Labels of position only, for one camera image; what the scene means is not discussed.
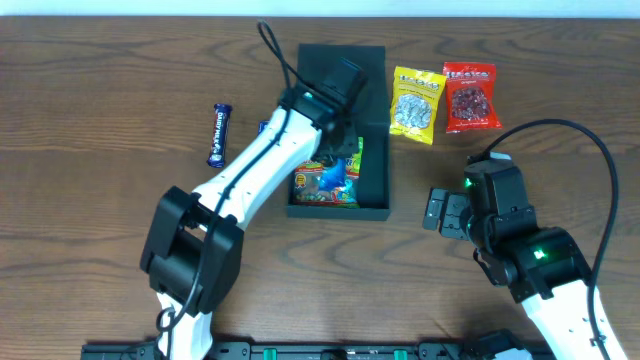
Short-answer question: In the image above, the blue Oreo cookie pack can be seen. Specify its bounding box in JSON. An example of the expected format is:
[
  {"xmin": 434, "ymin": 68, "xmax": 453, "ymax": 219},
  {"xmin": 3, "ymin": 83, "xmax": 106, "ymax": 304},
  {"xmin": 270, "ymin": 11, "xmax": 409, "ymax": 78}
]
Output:
[{"xmin": 318, "ymin": 158, "xmax": 348, "ymax": 192}]

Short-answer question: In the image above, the Haribo gummy candy bag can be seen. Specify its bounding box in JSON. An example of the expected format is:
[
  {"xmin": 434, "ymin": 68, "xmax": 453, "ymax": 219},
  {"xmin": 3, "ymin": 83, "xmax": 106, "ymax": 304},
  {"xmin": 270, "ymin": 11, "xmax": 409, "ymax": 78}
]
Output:
[{"xmin": 293, "ymin": 137, "xmax": 364, "ymax": 208}]

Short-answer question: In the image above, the red snack bag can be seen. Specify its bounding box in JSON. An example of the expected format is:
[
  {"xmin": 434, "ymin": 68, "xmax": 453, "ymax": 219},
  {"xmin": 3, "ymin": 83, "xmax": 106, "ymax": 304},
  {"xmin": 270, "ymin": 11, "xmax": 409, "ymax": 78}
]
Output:
[{"xmin": 443, "ymin": 62, "xmax": 502, "ymax": 133}]

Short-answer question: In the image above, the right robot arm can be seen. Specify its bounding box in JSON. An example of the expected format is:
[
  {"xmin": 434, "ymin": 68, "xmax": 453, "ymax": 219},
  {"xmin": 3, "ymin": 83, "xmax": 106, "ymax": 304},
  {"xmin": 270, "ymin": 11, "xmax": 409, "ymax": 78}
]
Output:
[{"xmin": 423, "ymin": 188, "xmax": 626, "ymax": 359}]

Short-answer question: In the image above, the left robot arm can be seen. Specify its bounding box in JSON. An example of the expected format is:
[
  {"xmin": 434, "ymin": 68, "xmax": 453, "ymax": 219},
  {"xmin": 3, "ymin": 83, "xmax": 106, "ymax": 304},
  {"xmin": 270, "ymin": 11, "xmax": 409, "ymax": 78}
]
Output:
[{"xmin": 140, "ymin": 84, "xmax": 361, "ymax": 359}]

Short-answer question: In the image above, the blue Eclipse mint box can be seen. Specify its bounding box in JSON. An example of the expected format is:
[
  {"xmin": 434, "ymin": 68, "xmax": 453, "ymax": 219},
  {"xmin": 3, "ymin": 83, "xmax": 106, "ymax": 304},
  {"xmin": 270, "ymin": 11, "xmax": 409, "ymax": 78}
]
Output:
[{"xmin": 258, "ymin": 120, "xmax": 269, "ymax": 133}]

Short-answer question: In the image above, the dark green open box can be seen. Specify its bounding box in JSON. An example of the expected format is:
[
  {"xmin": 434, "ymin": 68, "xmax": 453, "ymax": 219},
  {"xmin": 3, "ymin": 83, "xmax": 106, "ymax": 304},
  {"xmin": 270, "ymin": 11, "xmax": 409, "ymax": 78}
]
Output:
[{"xmin": 287, "ymin": 44, "xmax": 391, "ymax": 221}]

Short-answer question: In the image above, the yellow snack bag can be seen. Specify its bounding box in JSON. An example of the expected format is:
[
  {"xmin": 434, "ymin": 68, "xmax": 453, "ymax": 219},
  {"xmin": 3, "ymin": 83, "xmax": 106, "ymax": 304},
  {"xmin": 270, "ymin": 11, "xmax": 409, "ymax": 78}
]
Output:
[{"xmin": 389, "ymin": 66, "xmax": 446, "ymax": 145}]

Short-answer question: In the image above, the Dairy Milk chocolate bar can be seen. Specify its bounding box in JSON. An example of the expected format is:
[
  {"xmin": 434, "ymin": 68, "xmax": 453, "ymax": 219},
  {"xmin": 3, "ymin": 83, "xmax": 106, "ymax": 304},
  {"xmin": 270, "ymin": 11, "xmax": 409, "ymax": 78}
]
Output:
[{"xmin": 207, "ymin": 103, "xmax": 233, "ymax": 168}]

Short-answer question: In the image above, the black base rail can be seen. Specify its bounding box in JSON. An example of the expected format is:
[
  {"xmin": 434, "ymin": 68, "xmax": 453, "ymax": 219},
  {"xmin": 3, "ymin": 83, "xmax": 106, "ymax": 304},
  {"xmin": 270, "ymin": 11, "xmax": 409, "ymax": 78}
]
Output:
[{"xmin": 80, "ymin": 329, "xmax": 554, "ymax": 360}]

